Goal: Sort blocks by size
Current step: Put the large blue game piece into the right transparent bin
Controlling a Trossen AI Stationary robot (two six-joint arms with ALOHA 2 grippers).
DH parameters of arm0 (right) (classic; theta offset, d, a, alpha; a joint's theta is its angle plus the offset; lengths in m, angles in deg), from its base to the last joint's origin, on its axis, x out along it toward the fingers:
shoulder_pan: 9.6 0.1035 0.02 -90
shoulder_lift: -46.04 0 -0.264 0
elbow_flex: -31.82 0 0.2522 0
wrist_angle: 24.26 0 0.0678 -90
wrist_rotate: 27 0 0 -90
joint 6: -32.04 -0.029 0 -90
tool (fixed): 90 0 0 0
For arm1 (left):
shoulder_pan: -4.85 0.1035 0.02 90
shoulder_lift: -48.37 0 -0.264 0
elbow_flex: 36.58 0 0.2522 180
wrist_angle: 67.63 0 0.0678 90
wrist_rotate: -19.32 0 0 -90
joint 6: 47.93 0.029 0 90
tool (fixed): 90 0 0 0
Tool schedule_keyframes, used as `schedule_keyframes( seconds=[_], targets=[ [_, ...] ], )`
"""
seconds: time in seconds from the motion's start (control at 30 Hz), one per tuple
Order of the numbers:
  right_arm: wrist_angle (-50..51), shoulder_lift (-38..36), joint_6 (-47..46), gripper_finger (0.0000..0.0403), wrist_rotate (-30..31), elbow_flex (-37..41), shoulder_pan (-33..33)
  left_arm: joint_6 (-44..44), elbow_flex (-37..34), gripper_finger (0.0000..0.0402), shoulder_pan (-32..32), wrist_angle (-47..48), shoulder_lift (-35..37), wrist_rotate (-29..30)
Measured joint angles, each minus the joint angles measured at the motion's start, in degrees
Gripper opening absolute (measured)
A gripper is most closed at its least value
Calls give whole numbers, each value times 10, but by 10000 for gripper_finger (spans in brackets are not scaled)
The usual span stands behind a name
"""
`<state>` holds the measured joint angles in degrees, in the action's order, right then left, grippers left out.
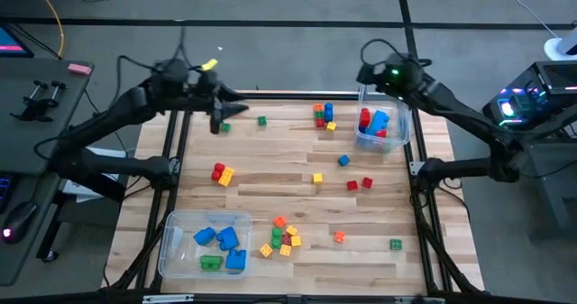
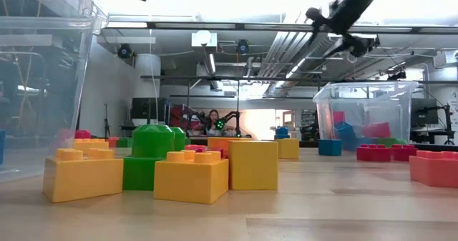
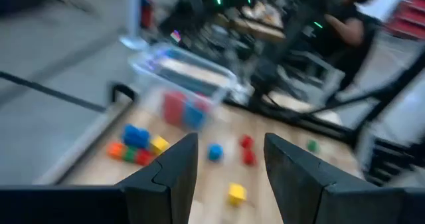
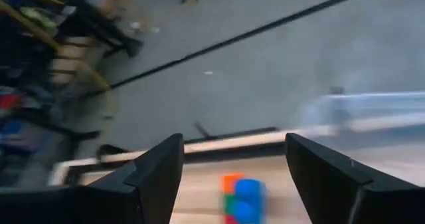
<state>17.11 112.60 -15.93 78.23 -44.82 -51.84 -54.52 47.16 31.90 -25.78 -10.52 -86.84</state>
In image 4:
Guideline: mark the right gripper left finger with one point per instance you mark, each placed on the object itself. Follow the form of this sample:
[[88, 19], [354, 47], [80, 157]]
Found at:
[[133, 197]]

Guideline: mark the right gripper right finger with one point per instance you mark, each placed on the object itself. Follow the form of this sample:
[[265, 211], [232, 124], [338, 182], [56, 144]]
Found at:
[[338, 197]]

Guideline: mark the blue two-stud block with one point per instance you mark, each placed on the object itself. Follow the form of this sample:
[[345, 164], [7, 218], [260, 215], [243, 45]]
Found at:
[[249, 200]]

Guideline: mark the clear plastic bin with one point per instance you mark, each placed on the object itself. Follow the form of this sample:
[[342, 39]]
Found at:
[[372, 117]]

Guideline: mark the small green block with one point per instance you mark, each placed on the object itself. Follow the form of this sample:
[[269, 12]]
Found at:
[[229, 204]]

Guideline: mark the white floor scrap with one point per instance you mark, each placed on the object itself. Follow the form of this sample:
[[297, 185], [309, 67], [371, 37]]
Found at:
[[208, 72]]

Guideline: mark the black metal table frame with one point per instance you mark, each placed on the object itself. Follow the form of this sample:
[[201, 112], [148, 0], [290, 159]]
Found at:
[[232, 151]]

